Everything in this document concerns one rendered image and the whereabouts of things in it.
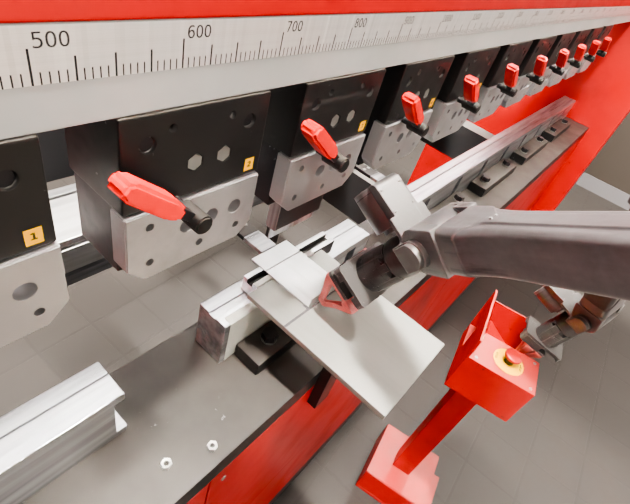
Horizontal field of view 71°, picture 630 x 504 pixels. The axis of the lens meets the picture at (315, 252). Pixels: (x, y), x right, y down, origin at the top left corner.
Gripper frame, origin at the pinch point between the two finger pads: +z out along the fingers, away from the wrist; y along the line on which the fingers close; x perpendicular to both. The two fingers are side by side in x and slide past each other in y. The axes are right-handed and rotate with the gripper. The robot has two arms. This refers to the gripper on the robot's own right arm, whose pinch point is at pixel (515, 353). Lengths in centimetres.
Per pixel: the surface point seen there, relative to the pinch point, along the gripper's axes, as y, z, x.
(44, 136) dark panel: 106, 0, 45
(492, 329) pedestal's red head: 7.1, 1.1, -2.7
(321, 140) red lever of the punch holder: 58, -43, 54
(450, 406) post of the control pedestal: -0.2, 21.8, 7.9
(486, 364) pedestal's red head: 8.4, -2.6, 13.9
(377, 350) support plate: 36, -18, 47
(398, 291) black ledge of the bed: 34.5, -5.4, 18.2
